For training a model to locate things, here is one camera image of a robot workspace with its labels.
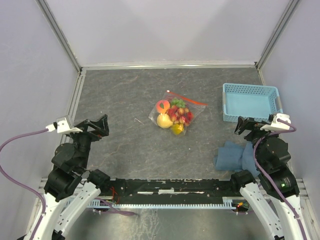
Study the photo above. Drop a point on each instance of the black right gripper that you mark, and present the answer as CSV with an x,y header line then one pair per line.
x,y
249,123

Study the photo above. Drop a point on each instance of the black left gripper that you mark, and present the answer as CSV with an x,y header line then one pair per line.
x,y
101,126

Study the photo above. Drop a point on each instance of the yellow lemon fruit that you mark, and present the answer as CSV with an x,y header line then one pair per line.
x,y
177,128

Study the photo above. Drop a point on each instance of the red cherry bunch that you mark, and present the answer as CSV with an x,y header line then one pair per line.
x,y
181,116

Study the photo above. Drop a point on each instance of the green grape bunch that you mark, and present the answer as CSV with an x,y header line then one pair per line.
x,y
178,103

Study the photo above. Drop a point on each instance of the yellow mango fruit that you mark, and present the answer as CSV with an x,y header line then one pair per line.
x,y
163,121

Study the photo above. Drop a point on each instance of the orange peach fruit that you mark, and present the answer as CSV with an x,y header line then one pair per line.
x,y
162,106

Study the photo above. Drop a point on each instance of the clear zip bag orange zipper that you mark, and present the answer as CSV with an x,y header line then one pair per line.
x,y
194,106

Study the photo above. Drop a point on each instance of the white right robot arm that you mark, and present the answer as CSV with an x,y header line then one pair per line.
x,y
275,195

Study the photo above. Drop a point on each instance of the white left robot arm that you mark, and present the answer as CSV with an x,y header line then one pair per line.
x,y
70,162

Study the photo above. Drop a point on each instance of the light blue plastic basket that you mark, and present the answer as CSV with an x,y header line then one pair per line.
x,y
249,101

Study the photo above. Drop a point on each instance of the blue cloth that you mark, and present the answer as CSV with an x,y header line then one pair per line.
x,y
233,157

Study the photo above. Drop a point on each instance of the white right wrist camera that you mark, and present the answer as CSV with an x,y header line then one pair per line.
x,y
276,123

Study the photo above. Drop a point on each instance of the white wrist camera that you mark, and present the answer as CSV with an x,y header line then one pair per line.
x,y
276,123
63,125

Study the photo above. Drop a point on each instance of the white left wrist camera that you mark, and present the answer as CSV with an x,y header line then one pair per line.
x,y
63,125

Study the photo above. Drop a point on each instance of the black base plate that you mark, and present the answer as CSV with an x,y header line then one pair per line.
x,y
164,188

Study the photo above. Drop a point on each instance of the light blue cable duct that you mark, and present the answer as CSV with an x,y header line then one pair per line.
x,y
165,203

